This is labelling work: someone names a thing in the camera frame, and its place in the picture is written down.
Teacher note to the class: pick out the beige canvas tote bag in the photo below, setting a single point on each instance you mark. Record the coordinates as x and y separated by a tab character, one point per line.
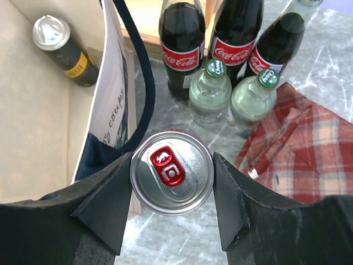
45	117

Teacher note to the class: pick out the wooden clothes rack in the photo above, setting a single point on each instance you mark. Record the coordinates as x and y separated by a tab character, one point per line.
145	14

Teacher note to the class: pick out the Coca-Cola glass bottle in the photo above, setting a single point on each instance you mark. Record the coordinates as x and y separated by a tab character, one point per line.
279	43
182	38
236	26

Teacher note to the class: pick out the silver top drink can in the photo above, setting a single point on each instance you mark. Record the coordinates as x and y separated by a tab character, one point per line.
53	36

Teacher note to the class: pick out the green cap clear bottle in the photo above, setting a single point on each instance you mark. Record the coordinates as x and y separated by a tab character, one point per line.
209	92
251	101

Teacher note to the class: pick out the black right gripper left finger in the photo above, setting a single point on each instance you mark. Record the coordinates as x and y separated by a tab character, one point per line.
83	223

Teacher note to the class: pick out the red plaid cloth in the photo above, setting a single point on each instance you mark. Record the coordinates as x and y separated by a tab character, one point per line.
301	149

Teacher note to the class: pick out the red tab drink can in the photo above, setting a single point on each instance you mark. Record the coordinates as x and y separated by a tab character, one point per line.
172	172

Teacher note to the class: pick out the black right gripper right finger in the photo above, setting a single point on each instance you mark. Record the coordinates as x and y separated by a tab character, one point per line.
260	226

